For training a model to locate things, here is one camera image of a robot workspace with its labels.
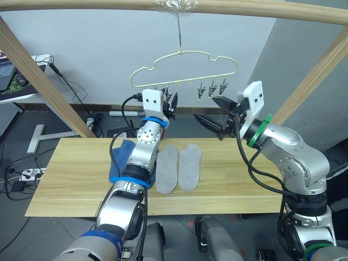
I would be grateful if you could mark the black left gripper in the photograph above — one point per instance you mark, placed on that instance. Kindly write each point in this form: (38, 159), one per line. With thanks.
(170, 112)

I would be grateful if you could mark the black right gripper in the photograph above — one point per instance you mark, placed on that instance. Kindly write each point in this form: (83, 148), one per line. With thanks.
(233, 122)

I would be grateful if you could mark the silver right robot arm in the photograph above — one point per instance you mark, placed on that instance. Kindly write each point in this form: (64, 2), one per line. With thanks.
(288, 152)

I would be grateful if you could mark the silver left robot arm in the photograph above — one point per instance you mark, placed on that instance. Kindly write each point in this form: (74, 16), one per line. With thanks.
(146, 134)

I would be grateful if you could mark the metal spring clip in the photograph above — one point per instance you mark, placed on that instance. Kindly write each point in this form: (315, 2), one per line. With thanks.
(167, 93)
(200, 92)
(223, 87)
(211, 90)

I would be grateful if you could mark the cream clip hanger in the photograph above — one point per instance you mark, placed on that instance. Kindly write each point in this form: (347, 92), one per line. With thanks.
(180, 52)

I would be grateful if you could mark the long white power strip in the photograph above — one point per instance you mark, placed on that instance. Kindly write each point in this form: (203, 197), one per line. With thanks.
(130, 113)

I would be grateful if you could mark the light grey sock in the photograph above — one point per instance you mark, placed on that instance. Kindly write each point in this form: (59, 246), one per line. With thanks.
(189, 168)
(166, 171)

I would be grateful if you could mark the blue sock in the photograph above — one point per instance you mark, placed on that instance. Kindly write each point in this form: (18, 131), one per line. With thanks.
(119, 157)

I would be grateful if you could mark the clear tape wrap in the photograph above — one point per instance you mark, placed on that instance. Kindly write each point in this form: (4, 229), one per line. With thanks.
(176, 5)

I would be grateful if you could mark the dark grey rounded shape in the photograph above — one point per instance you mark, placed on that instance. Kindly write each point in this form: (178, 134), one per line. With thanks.
(217, 239)
(152, 239)

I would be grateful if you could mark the white desk foot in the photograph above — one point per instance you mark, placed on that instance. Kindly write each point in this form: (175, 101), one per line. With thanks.
(38, 136)

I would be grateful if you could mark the white desk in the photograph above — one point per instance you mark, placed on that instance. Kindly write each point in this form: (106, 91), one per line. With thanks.
(24, 96)

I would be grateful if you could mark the black patterned mouse pad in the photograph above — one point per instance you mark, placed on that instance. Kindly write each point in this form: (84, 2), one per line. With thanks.
(24, 87)

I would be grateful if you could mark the white floor power strip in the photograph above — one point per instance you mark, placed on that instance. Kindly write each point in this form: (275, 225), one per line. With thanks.
(32, 174)

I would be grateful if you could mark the white perforated panel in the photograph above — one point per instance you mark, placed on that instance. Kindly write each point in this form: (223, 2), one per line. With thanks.
(6, 119)

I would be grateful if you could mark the laptop computer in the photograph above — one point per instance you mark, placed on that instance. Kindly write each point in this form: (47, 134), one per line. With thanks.
(5, 76)

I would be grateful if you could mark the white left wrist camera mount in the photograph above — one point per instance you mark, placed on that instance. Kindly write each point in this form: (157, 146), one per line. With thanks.
(152, 104)

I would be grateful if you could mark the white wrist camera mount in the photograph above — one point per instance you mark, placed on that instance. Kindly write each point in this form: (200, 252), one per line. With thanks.
(152, 104)
(254, 100)

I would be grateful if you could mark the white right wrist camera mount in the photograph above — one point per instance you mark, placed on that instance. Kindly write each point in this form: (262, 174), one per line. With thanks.
(254, 100)

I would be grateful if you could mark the ridged wooden right frame post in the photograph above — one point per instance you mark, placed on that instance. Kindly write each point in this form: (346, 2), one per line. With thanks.
(312, 79)

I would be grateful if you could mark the ridged wooden frame post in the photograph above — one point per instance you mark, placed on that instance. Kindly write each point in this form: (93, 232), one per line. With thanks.
(40, 79)
(312, 79)

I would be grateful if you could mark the wooden frame crossbar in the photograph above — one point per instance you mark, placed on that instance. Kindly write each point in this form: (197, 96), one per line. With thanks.
(81, 5)

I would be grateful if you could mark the ridged wooden left frame post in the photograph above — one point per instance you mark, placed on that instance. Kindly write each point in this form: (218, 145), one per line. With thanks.
(40, 79)

